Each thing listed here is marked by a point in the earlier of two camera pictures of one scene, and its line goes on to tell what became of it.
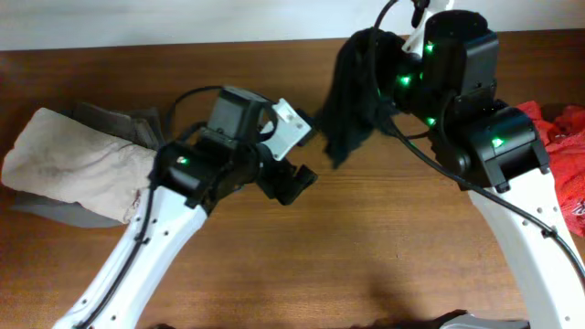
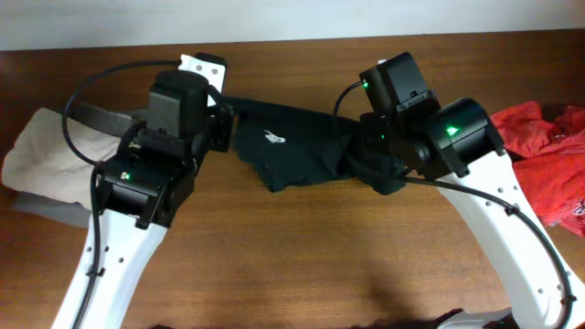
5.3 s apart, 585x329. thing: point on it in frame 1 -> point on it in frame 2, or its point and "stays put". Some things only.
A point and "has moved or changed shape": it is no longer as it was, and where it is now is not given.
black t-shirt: [362, 79] has moved or changed shape
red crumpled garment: [562, 127] stays put
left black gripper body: [272, 181] -> [220, 128]
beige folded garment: [56, 157] stays put
